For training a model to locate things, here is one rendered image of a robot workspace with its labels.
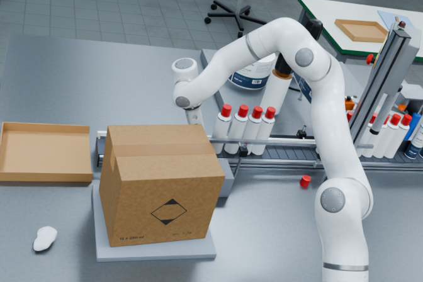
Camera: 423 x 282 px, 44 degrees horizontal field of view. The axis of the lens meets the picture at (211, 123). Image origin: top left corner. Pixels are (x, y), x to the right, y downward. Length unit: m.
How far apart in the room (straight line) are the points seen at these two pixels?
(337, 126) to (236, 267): 0.54
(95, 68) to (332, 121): 1.25
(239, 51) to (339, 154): 0.44
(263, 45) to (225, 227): 0.61
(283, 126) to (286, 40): 0.73
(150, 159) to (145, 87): 0.87
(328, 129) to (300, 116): 0.87
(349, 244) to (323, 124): 0.33
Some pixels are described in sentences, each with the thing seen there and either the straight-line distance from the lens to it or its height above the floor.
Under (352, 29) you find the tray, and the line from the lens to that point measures 3.64.
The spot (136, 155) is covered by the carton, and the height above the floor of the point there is 1.12.
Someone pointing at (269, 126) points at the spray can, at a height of 1.02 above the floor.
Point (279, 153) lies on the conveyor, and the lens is 2.05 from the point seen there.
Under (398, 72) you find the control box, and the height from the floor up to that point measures 1.37.
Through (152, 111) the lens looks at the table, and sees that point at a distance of 2.16.
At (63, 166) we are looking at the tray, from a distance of 1.85.
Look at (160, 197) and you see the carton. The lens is 1.48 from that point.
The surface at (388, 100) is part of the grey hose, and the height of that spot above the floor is 1.22.
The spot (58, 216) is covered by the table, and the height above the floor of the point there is 0.83.
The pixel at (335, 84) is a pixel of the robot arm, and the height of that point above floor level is 1.38.
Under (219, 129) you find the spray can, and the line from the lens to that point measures 1.87.
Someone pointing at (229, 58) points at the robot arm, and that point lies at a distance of 1.63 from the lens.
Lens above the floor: 2.07
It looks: 35 degrees down
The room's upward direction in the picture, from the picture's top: 16 degrees clockwise
